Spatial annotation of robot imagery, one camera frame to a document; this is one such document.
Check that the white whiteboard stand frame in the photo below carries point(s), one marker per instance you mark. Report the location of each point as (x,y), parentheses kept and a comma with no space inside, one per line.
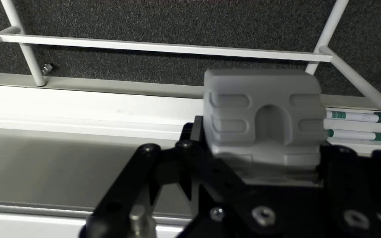
(154,46)

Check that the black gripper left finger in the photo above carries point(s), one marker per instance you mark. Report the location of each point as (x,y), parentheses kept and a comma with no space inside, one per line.
(128,189)

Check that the white whiteboard pen tray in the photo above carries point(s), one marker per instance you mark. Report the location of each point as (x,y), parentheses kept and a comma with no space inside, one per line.
(66,132)

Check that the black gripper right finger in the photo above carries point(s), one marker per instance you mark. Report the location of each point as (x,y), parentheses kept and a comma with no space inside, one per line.
(362,185)

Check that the stand caster wheel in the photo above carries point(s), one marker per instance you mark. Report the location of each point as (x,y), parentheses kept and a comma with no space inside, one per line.
(46,67)

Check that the green capped marker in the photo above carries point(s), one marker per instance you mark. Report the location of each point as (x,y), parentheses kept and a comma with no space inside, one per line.
(362,136)
(362,116)

